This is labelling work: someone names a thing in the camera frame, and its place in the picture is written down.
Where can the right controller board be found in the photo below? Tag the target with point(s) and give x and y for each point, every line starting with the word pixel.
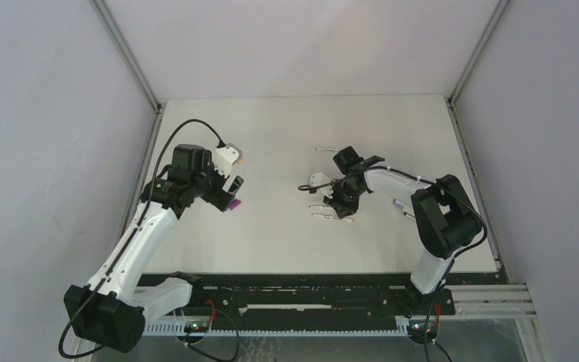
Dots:
pixel 416 328

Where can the controller board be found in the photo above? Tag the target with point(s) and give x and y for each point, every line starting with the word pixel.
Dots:
pixel 416 328
pixel 196 327

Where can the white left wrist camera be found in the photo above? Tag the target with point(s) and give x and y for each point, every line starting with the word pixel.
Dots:
pixel 225 157

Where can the white red marker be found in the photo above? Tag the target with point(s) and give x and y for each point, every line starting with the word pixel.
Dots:
pixel 320 207

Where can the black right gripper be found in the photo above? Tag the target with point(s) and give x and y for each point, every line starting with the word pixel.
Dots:
pixel 341 209

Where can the aluminium frame rail left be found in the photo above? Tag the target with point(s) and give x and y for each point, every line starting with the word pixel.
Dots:
pixel 128 57

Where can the white green marker pen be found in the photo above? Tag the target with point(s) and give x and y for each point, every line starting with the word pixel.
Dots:
pixel 326 149

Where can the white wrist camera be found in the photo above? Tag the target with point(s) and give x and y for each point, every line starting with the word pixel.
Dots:
pixel 320 182
pixel 225 157

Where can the aluminium frame rail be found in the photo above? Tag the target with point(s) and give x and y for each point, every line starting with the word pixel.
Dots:
pixel 128 57
pixel 452 102

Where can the left controller board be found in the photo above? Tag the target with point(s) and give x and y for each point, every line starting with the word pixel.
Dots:
pixel 196 327

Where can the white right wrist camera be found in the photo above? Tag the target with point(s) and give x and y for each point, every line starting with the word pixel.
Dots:
pixel 320 182

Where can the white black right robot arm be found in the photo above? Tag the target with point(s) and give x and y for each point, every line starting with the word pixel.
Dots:
pixel 447 222

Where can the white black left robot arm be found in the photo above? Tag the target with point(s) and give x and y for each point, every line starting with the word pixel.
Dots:
pixel 108 310

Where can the aluminium frame rail right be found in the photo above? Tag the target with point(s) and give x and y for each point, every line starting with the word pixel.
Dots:
pixel 452 102

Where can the magenta pen cap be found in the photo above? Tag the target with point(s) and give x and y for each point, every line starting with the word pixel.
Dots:
pixel 234 204

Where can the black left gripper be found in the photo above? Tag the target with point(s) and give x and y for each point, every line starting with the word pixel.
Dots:
pixel 219 197

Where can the white yellow marker pen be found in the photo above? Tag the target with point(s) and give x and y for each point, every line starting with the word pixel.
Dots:
pixel 333 218

